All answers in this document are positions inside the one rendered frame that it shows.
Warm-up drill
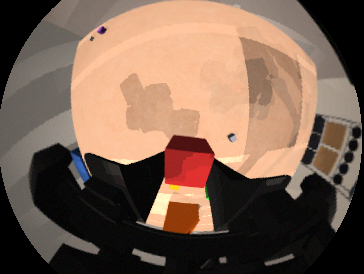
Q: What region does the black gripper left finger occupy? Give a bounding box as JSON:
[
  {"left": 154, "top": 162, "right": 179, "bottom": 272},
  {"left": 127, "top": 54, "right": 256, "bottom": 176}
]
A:
[{"left": 85, "top": 150, "right": 165, "bottom": 225}]

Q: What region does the yellow block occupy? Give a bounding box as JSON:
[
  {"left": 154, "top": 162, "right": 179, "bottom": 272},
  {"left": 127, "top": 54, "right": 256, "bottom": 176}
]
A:
[{"left": 169, "top": 185, "right": 181, "bottom": 190}]

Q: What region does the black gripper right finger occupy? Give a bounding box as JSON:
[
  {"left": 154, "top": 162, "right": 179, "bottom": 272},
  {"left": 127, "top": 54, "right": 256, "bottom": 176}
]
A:
[{"left": 206, "top": 157, "right": 291, "bottom": 231}]

